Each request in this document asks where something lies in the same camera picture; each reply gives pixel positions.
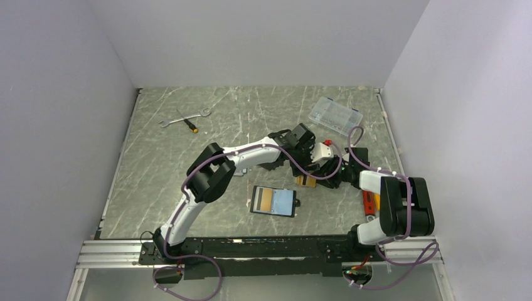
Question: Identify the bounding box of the silver open-end wrench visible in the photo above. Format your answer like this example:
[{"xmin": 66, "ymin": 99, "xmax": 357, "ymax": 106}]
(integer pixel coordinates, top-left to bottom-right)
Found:
[{"xmin": 159, "ymin": 108, "xmax": 211, "ymax": 128}]

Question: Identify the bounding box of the black yellow screwdriver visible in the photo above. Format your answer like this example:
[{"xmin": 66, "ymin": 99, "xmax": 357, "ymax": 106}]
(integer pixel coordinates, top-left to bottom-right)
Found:
[{"xmin": 176, "ymin": 110, "xmax": 198, "ymax": 134}]

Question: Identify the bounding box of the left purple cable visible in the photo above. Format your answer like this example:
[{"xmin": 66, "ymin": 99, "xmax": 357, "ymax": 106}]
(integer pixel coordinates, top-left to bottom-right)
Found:
[{"xmin": 152, "ymin": 141, "xmax": 344, "ymax": 301}]

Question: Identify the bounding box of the black leather card holder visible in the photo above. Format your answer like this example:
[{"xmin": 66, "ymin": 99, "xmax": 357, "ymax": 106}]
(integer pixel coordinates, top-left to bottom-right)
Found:
[{"xmin": 250, "ymin": 186, "xmax": 301, "ymax": 218}]

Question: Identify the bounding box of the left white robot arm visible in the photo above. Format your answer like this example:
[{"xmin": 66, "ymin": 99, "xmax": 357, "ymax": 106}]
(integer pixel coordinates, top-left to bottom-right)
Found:
[{"xmin": 152, "ymin": 124, "xmax": 316, "ymax": 263}]

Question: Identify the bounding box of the clear plastic organizer box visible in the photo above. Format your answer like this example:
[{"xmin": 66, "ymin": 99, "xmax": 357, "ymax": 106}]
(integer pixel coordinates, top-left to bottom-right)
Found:
[{"xmin": 309, "ymin": 97, "xmax": 363, "ymax": 137}]

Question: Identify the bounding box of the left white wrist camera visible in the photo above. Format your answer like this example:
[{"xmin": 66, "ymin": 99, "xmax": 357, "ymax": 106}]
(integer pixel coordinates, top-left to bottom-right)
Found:
[{"xmin": 311, "ymin": 139, "xmax": 334, "ymax": 163}]

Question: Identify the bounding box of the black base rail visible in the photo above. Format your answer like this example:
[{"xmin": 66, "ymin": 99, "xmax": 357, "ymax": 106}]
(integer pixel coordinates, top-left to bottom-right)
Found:
[{"xmin": 139, "ymin": 233, "xmax": 381, "ymax": 280}]

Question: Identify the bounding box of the aluminium frame rail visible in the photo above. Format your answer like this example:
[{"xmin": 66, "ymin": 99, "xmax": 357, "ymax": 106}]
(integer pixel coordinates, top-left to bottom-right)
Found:
[{"xmin": 76, "ymin": 240, "xmax": 142, "ymax": 269}]

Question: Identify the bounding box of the yellow handled tool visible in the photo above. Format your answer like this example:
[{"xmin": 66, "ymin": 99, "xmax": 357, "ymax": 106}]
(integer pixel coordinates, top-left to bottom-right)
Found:
[{"xmin": 373, "ymin": 193, "xmax": 381, "ymax": 211}]

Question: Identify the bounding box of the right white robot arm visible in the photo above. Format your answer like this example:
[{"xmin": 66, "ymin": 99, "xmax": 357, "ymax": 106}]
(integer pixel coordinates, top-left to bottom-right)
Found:
[{"xmin": 317, "ymin": 147, "xmax": 435, "ymax": 260}]

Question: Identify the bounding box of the tan wooden block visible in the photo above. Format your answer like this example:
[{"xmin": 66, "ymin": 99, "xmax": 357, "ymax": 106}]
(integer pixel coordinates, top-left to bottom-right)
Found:
[{"xmin": 294, "ymin": 175, "xmax": 317, "ymax": 188}]

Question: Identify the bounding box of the orange handled tool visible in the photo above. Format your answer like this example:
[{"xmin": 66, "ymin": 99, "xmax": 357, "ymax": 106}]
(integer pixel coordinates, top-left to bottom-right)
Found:
[{"xmin": 362, "ymin": 190, "xmax": 376, "ymax": 221}]

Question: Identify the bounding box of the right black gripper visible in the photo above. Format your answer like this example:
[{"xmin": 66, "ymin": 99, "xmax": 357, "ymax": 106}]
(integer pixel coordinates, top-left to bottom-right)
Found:
[{"xmin": 310, "ymin": 156, "xmax": 354, "ymax": 189}]

